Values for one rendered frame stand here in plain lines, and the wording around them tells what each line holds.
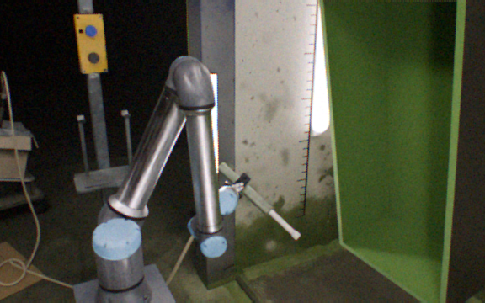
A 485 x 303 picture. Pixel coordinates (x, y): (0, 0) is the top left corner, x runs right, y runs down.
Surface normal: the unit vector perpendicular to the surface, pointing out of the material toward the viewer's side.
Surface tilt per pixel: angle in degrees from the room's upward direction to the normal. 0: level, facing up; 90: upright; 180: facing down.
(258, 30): 90
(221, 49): 90
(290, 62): 90
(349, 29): 90
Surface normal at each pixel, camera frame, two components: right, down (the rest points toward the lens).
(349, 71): 0.48, 0.30
